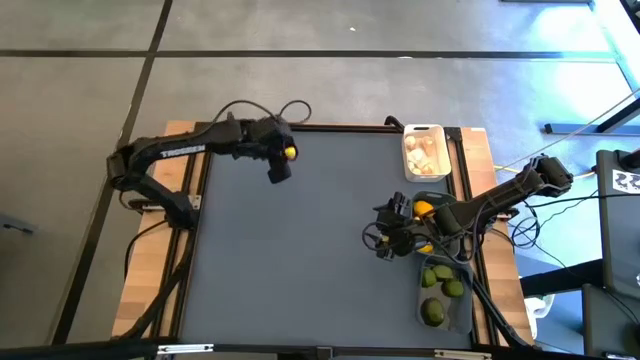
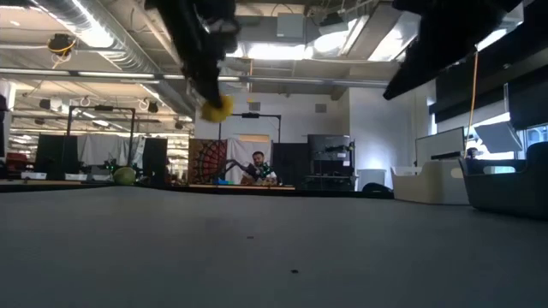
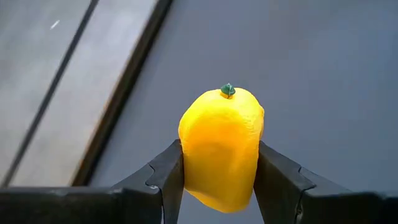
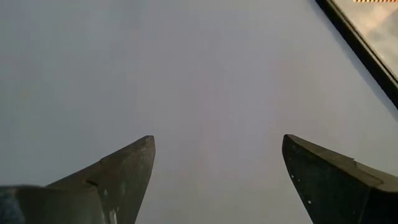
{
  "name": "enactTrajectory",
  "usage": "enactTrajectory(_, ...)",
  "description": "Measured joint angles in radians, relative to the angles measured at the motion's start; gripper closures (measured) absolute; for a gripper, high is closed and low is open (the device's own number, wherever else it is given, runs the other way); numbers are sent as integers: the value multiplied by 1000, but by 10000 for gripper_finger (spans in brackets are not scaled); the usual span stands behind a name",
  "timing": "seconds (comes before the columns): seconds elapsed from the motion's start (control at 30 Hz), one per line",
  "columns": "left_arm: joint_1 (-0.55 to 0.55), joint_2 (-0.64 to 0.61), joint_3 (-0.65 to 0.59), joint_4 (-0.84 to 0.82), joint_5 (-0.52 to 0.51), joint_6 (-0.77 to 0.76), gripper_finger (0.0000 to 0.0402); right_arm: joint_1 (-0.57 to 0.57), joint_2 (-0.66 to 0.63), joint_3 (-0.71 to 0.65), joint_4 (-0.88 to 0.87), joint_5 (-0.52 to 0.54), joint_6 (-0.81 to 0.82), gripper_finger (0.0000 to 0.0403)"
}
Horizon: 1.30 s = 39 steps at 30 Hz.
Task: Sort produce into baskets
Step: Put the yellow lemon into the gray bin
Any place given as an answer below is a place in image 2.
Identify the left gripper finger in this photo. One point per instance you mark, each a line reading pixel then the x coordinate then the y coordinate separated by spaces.
pixel 207 90

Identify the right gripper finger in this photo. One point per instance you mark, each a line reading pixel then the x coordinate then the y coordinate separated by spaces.
pixel 424 70

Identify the yellow lemon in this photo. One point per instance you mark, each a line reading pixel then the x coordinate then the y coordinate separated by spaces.
pixel 216 113

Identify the white hanging sheet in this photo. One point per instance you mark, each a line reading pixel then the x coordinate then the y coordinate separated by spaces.
pixel 240 149
pixel 98 149

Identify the mandala tapestry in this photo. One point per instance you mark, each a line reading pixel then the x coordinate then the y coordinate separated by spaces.
pixel 205 158

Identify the ceiling light panel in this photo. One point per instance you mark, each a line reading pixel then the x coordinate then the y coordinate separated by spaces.
pixel 274 51

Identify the white display board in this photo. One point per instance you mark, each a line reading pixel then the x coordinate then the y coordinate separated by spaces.
pixel 441 147

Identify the black partition panel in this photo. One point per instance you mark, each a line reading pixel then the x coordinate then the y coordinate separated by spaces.
pixel 291 158
pixel 55 156
pixel 155 158

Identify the long ceiling pipe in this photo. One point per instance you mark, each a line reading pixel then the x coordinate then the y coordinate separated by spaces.
pixel 115 75

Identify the grey softbox panel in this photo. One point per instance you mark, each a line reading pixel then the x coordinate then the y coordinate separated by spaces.
pixel 498 137

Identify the white plastic basket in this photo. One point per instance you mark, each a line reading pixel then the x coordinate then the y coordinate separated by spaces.
pixel 428 188

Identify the white bin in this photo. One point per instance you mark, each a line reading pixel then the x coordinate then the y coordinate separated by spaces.
pixel 371 177

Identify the green lime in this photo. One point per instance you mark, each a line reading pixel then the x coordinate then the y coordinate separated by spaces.
pixel 124 176

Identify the red storage box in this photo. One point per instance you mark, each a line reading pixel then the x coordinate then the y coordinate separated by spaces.
pixel 17 161

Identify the black stand frame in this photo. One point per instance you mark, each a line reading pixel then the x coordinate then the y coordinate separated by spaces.
pixel 250 115
pixel 104 108

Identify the silver ventilation duct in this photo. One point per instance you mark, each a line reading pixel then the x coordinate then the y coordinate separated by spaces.
pixel 128 55

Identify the black aluminium table frame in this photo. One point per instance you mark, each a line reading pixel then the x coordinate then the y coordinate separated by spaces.
pixel 214 191

